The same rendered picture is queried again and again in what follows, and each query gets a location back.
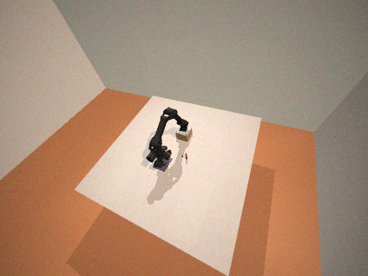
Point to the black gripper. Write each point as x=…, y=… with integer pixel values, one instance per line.
x=158, y=163

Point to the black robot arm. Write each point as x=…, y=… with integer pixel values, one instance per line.
x=156, y=140

